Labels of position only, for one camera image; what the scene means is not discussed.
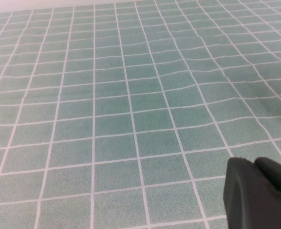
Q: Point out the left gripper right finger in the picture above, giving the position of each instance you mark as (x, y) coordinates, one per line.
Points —
(276, 177)

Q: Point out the green white checked tablecloth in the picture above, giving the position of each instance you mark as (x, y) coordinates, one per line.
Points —
(107, 119)

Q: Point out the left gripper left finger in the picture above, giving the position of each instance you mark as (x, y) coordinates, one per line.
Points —
(245, 202)

